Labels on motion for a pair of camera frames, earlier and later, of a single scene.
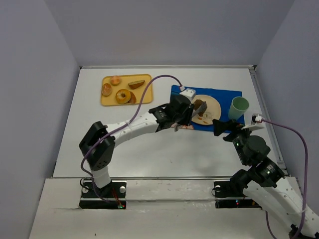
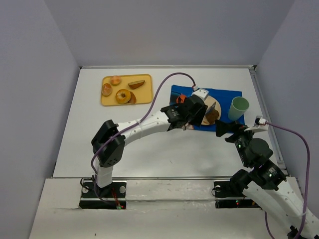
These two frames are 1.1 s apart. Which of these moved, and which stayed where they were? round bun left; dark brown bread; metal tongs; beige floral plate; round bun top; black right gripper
Moved: metal tongs; dark brown bread
Stayed: black right gripper; round bun top; beige floral plate; round bun left
